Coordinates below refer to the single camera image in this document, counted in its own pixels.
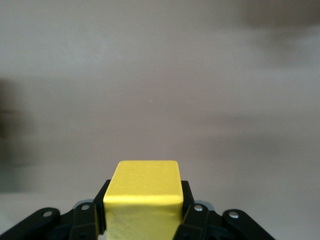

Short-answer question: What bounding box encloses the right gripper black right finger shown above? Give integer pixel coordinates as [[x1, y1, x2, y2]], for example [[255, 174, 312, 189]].
[[172, 179, 278, 240]]

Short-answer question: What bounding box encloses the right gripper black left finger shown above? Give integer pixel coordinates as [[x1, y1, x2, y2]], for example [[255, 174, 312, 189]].
[[0, 179, 112, 240]]

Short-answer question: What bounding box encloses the yellow cube block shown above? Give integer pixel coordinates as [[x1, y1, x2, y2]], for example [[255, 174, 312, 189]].
[[102, 159, 185, 240]]

